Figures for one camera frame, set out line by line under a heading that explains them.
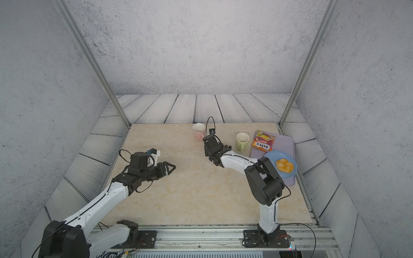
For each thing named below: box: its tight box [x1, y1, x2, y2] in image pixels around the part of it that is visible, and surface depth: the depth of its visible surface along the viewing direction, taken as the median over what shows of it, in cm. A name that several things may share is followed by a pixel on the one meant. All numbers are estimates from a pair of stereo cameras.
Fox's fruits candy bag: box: [251, 129, 276, 153], surface depth 109 cm
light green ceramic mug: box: [236, 132, 251, 152], surface depth 101 cm
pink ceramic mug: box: [192, 122, 206, 142], surface depth 107 cm
